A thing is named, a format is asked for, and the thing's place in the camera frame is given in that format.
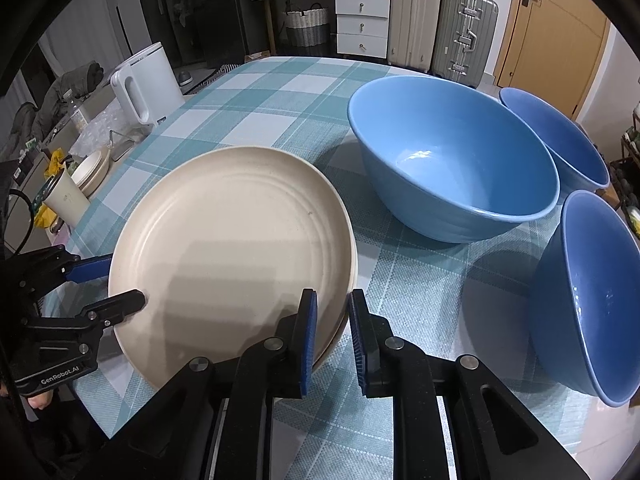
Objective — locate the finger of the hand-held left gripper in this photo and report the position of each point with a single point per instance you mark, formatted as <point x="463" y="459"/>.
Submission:
<point x="115" y="307"/>
<point x="90" y="267"/>

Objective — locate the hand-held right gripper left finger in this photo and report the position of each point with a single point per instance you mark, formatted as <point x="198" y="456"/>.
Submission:
<point x="309" y="345"/>

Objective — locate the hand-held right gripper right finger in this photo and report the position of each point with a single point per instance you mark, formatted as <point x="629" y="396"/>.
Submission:
<point x="357" y="345"/>

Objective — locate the cream round plate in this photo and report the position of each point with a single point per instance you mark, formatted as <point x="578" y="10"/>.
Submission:
<point x="225" y="250"/>
<point x="334" y="332"/>

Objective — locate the large light blue bowl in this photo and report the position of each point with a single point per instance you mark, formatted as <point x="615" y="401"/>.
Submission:
<point x="450" y="160"/>

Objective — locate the person's left hand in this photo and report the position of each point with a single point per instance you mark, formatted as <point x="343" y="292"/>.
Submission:
<point x="39" y="402"/>

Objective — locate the cream cup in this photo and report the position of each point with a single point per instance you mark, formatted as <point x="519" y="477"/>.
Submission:
<point x="65" y="200"/>

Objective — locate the stack of cream dishes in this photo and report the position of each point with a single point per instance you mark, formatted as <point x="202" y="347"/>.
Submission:
<point x="90" y="172"/>

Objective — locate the yellow packet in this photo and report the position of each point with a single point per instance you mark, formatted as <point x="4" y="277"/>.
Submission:
<point x="52" y="160"/>

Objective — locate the metal phone stand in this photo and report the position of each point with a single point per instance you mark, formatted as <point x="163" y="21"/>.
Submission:
<point x="120" y="142"/>

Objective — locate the bubble wrap sheet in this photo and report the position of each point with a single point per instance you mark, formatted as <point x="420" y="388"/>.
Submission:
<point x="100" y="127"/>

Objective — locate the clear plastic bottle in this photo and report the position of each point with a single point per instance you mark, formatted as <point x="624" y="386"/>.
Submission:
<point x="75" y="110"/>

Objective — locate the dark jacket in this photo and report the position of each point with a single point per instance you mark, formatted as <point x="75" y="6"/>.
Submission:
<point x="65" y="95"/>

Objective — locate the white electric kettle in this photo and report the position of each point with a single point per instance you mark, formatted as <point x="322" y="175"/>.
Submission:
<point x="145" y="85"/>

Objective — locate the grey round device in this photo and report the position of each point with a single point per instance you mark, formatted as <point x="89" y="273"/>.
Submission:
<point x="186" y="79"/>

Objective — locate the patterned floor rug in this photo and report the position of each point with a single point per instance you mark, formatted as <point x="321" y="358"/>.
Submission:
<point x="220" y="72"/>

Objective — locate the small cardboard box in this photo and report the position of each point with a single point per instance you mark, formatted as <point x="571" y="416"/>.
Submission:
<point x="257" y="57"/>

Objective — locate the dark grey fridge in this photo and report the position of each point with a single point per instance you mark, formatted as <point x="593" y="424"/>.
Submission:
<point x="215" y="10"/>

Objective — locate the woven laundry basket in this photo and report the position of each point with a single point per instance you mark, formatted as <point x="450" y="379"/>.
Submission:
<point x="307" y="27"/>

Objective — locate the wooden shoe rack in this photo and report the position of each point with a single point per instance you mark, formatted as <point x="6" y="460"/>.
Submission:
<point x="629" y="160"/>

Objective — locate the beige suitcase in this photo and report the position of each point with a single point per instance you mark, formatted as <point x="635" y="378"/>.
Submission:
<point x="410" y="20"/>

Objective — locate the silver suitcase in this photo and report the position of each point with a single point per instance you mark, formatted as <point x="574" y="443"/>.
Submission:
<point x="462" y="32"/>

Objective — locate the white dressing desk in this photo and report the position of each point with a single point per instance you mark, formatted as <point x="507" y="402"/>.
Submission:
<point x="340" y="5"/>

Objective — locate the wooden door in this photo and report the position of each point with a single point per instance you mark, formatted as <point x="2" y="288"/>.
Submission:
<point x="555" y="35"/>

